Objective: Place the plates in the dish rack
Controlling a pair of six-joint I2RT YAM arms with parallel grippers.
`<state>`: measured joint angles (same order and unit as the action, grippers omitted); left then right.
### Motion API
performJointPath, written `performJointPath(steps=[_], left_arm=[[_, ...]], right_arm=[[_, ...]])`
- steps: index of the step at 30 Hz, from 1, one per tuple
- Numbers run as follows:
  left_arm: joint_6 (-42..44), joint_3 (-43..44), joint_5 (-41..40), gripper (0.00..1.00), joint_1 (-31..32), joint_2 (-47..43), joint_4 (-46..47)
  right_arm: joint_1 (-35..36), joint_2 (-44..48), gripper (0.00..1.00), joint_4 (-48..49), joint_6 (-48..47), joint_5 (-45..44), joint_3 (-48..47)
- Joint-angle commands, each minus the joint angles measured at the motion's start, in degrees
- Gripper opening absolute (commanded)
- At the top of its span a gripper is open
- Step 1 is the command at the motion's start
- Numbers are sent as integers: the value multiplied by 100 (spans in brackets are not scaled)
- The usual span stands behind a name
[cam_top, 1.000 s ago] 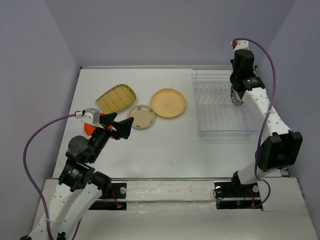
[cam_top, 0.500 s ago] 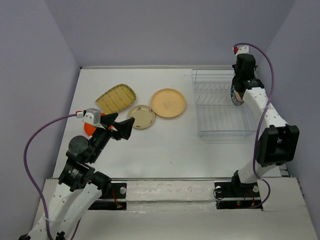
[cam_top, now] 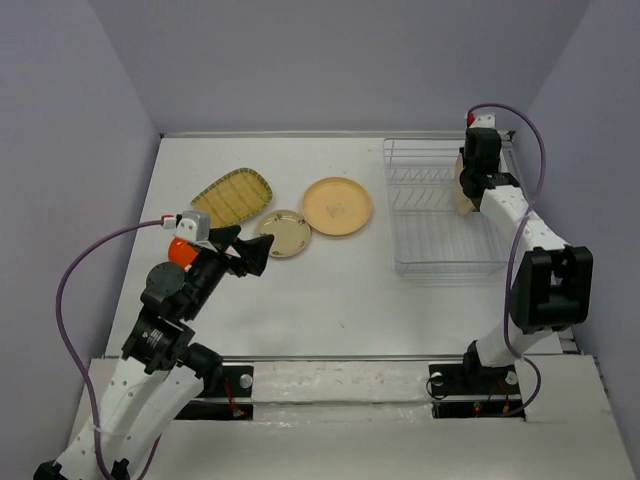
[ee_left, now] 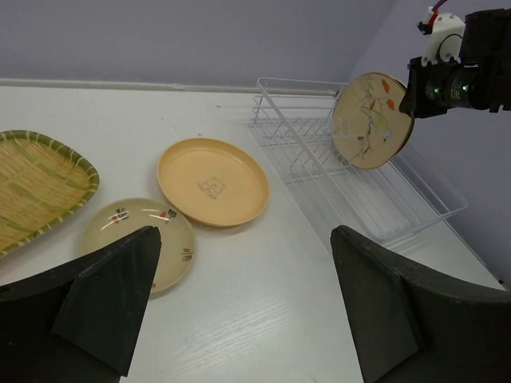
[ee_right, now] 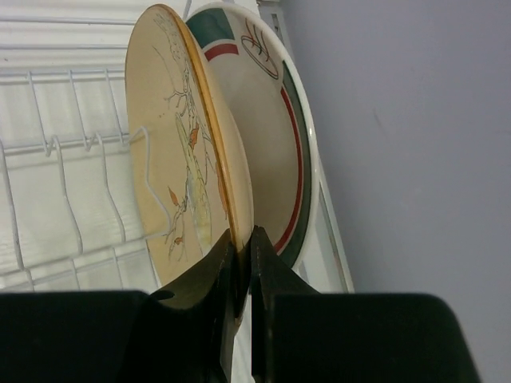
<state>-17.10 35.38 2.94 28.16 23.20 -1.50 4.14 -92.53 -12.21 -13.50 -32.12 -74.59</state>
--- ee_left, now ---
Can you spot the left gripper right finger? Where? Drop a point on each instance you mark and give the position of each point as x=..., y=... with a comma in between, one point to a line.
x=411, y=323

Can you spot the green bamboo-pattern tray plate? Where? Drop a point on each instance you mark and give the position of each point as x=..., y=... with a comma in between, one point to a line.
x=43, y=182

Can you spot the peach round plate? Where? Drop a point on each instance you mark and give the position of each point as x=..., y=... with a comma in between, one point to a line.
x=213, y=182

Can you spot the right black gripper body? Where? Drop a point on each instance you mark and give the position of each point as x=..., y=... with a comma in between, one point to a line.
x=480, y=80

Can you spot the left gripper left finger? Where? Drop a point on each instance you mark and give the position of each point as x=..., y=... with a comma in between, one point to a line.
x=80, y=321

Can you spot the white wire dish rack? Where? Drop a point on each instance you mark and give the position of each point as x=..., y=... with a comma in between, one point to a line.
x=293, y=126

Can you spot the small cream calligraphy plate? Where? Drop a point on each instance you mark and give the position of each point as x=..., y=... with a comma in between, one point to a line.
x=118, y=219

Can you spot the beige bird-pattern plate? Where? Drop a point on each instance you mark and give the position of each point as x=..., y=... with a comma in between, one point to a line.
x=367, y=127

